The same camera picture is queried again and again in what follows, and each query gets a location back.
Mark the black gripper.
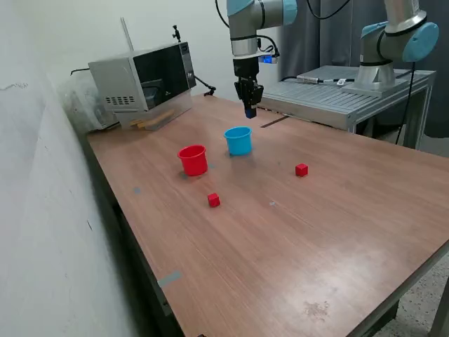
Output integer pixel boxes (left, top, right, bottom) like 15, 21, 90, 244
233, 58, 264, 117

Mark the silver blue-jointed robot arm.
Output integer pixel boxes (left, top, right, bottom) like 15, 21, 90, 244
226, 0, 440, 94

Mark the blue plastic bin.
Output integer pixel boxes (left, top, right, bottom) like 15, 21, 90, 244
223, 126, 253, 157

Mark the red plastic bin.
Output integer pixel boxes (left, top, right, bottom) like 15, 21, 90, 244
177, 144, 208, 177

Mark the silver cylindrical connector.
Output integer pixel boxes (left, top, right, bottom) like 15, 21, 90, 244
296, 74, 326, 85

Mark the aluminium robot mounting table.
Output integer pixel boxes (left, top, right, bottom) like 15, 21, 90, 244
247, 65, 437, 150

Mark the wooden stick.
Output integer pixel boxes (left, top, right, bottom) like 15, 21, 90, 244
137, 117, 166, 131
130, 110, 175, 127

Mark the silver microwave oven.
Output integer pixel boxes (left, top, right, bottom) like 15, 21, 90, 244
87, 41, 197, 114

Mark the thin white rod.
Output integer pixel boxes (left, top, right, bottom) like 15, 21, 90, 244
120, 17, 135, 53

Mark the translucent plastic bag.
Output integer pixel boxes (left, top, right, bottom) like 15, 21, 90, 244
58, 75, 120, 133

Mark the long tape strip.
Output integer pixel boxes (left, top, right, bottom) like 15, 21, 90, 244
156, 270, 182, 289

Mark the thin cable with white tag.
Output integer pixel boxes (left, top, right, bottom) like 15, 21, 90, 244
322, 77, 356, 86

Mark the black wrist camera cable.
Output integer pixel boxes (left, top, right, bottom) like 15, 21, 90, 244
214, 0, 351, 57

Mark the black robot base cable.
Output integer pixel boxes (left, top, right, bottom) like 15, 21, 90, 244
392, 59, 418, 145

